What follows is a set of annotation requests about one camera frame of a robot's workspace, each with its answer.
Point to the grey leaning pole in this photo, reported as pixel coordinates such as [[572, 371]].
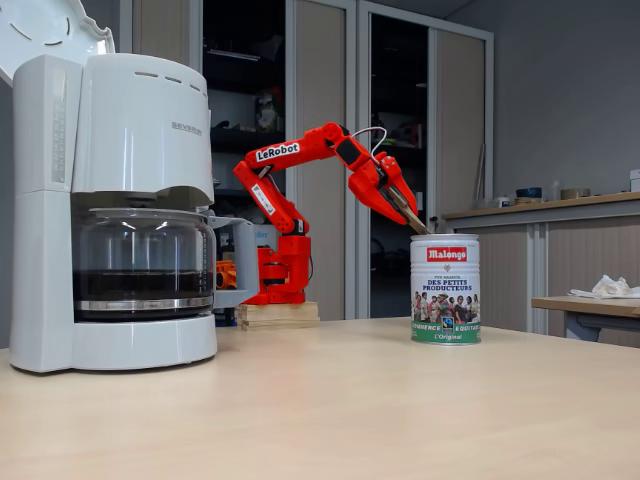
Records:
[[480, 175]]

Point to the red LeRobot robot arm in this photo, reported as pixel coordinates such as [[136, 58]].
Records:
[[290, 245]]

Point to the clear plastic bottle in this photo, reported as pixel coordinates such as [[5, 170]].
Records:
[[555, 192]]

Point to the small white jar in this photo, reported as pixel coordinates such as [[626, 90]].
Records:
[[503, 202]]

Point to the white crumpled cloth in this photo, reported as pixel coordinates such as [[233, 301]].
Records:
[[607, 287]]

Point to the orange table clamp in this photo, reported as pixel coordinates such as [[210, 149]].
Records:
[[226, 275]]

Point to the Malongo coffee tin can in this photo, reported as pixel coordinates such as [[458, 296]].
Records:
[[445, 295]]

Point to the grey cabinet with beige doors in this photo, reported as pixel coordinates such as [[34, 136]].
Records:
[[460, 125], [320, 100]]

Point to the white drip coffee maker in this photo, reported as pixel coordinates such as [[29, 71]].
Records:
[[140, 140]]

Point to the small wooden side table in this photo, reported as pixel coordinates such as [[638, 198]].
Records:
[[575, 303]]

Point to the light wooden base block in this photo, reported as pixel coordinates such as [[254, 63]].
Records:
[[280, 317]]

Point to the brown tape roll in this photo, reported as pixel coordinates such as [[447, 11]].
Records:
[[575, 194]]

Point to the white box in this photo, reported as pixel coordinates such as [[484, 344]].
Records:
[[636, 181]]

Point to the dark blue round bowl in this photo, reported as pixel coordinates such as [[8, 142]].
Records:
[[529, 193]]

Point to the low sideboard with wooden top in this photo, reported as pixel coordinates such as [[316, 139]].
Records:
[[575, 250]]

